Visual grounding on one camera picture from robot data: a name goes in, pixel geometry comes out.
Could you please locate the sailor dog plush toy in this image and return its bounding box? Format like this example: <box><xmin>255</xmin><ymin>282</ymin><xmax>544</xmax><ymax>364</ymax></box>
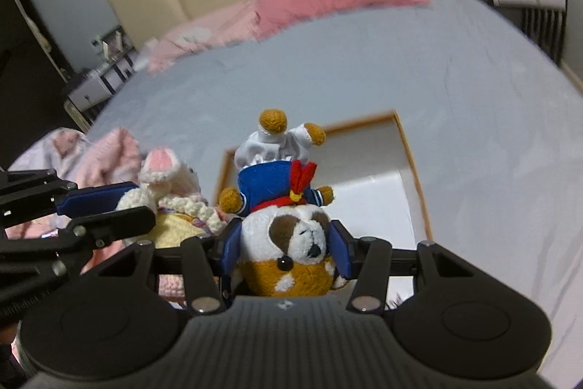
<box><xmin>218</xmin><ymin>109</ymin><xmax>348</xmax><ymax>297</ymax></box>

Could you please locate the cream crochet bunny doll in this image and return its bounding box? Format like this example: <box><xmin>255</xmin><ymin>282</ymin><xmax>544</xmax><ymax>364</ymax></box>
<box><xmin>117</xmin><ymin>147</ymin><xmax>226</xmax><ymax>249</ymax></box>

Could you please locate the pink quilt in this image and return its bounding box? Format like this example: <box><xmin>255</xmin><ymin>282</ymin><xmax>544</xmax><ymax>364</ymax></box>
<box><xmin>6</xmin><ymin>126</ymin><xmax>193</xmax><ymax>312</ymax></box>

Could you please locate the orange cardboard storage box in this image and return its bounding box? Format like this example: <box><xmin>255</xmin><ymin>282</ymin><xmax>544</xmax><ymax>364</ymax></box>
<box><xmin>216</xmin><ymin>112</ymin><xmax>431</xmax><ymax>249</ymax></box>

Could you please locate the white left nightstand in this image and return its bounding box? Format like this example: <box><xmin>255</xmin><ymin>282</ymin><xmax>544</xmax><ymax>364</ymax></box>
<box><xmin>64</xmin><ymin>26</ymin><xmax>137</xmax><ymax>132</ymax></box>

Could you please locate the grey bed sheet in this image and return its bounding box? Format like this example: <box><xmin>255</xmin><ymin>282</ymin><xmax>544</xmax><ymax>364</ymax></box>
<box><xmin>90</xmin><ymin>0</ymin><xmax>582</xmax><ymax>388</ymax></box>

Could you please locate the light pink pillow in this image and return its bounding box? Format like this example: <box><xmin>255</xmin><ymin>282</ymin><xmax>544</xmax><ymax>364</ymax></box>
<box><xmin>147</xmin><ymin>0</ymin><xmax>258</xmax><ymax>75</ymax></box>

